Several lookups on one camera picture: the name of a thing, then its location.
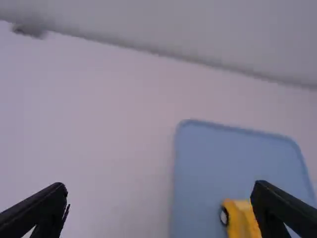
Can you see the blue mat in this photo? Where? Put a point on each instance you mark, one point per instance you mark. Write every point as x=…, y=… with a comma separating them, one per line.
x=223, y=161

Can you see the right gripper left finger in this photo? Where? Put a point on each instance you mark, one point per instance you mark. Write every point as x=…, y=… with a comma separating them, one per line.
x=37, y=213

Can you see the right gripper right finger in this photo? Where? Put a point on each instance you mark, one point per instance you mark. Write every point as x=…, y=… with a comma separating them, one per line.
x=284, y=213

